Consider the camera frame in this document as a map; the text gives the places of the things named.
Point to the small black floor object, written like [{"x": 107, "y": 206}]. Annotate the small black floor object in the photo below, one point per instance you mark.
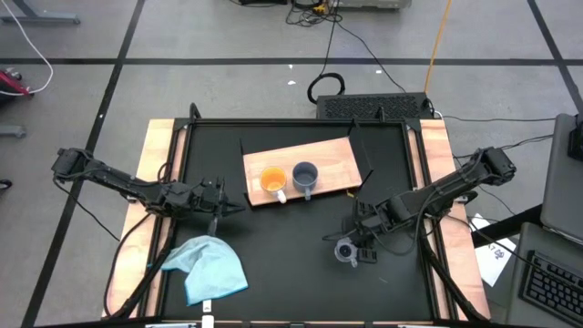
[{"x": 5, "y": 184}]

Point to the grey desk foot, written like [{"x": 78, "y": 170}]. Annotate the grey desk foot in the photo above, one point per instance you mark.
[
  {"x": 45, "y": 19},
  {"x": 11, "y": 131}
]

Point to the grey laptop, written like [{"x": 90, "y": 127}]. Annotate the grey laptop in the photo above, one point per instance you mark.
[{"x": 560, "y": 191}]

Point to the black box on laptop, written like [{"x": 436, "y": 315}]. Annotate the black box on laptop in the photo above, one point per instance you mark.
[{"x": 576, "y": 141}]

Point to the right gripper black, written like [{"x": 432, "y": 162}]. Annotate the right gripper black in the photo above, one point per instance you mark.
[{"x": 369, "y": 223}]

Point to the orange and white mug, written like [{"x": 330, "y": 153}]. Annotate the orange and white mug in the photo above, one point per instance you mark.
[{"x": 273, "y": 178}]

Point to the white paper sheet with writing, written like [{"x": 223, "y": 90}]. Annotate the white paper sheet with writing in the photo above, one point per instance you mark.
[{"x": 494, "y": 264}]

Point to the black aluminium table frame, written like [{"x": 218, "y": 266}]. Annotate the black aluminium table frame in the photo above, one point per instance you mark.
[{"x": 291, "y": 122}]

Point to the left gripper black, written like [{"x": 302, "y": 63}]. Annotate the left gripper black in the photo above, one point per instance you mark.
[{"x": 209, "y": 198}]

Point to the red device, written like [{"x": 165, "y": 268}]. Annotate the red device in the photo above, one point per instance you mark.
[{"x": 11, "y": 84}]

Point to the light blue cloth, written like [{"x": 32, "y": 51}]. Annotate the light blue cloth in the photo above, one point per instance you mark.
[{"x": 209, "y": 269}]

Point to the black floor beam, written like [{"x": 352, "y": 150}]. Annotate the black floor beam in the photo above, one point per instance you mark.
[{"x": 505, "y": 225}]

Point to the black shelf end frame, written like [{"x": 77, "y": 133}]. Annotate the black shelf end frame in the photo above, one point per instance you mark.
[
  {"x": 364, "y": 184},
  {"x": 241, "y": 148}
]

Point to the black keyboard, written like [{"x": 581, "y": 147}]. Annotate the black keyboard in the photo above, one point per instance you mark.
[{"x": 555, "y": 287}]

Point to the silver white upright bracket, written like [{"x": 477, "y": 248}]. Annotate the silver white upright bracket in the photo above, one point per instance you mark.
[{"x": 207, "y": 319}]

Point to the grey mug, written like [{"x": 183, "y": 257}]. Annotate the grey mug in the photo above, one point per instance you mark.
[{"x": 305, "y": 177}]

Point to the silver device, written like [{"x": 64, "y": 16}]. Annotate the silver device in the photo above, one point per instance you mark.
[{"x": 373, "y": 3}]

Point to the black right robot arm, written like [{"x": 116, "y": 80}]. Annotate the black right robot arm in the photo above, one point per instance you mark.
[{"x": 446, "y": 187}]

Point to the clear glass cup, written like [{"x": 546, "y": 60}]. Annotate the clear glass cup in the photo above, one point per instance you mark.
[{"x": 341, "y": 248}]

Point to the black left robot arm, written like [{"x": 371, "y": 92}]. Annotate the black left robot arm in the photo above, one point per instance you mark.
[{"x": 118, "y": 180}]

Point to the light wooden shelf board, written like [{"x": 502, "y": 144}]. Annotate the light wooden shelf board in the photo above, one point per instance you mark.
[{"x": 328, "y": 159}]

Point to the grey desk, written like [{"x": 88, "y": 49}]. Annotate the grey desk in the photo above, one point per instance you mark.
[{"x": 524, "y": 237}]

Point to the black perforated computer case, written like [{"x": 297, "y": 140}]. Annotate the black perforated computer case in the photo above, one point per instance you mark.
[{"x": 373, "y": 107}]

